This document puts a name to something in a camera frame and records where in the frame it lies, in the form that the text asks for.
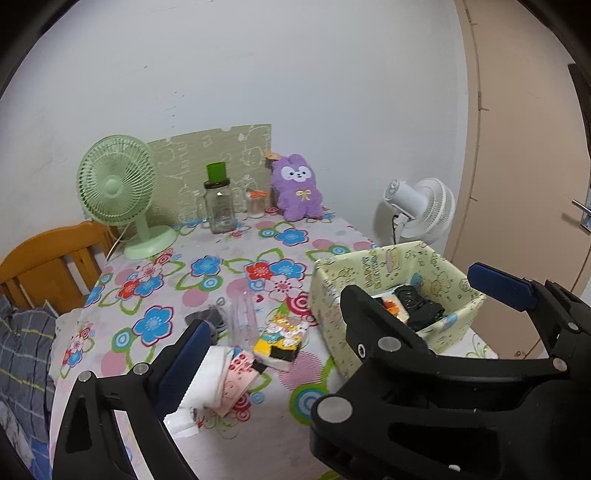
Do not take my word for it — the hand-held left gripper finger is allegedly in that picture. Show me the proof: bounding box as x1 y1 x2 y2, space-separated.
53 318 212 480

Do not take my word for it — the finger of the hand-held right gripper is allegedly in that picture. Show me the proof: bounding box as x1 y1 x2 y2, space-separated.
467 262 591 374
341 284 437 374

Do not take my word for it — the white towel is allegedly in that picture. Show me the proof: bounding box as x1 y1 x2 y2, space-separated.
164 346 236 437

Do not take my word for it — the black cloth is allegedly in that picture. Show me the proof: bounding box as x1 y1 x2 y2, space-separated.
396 285 446 331

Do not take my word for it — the yellow cartoon print storage box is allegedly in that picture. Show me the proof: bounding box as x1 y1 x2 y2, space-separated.
309 241 486 377

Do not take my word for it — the grey drawstring pouch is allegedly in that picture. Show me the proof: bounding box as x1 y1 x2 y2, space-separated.
185 300 229 334

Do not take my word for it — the clear plastic packet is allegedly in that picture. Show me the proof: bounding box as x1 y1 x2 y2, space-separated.
228 284 259 347

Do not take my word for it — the orange and white cloth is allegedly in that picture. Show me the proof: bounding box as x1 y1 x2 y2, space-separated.
381 295 410 324

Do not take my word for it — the floral tablecloth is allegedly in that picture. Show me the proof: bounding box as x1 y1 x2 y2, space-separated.
48 208 499 480

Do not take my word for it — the white desk fan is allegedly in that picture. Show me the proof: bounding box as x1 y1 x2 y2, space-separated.
373 178 455 252

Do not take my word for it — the beige door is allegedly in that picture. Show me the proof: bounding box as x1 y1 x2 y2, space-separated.
455 0 591 361

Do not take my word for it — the purple plush bunny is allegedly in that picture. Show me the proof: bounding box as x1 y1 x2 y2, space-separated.
265 151 324 221

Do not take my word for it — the glass jar mug green lid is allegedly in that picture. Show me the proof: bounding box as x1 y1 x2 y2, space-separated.
196 161 245 234

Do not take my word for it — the grey plaid bedding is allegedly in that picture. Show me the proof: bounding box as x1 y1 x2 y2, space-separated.
0 295 58 467

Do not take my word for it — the cotton swab container orange lid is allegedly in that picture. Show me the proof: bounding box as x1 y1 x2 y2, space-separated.
245 188 269 219

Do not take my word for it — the green patterned board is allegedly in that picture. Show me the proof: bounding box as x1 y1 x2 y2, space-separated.
148 123 273 227

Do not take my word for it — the green desk fan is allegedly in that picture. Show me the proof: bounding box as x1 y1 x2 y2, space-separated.
76 135 178 260

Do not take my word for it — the metal door handle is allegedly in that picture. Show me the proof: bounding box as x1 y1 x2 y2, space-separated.
571 198 591 232

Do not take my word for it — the white fan cable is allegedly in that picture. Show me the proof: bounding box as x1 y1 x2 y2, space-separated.
108 226 129 259

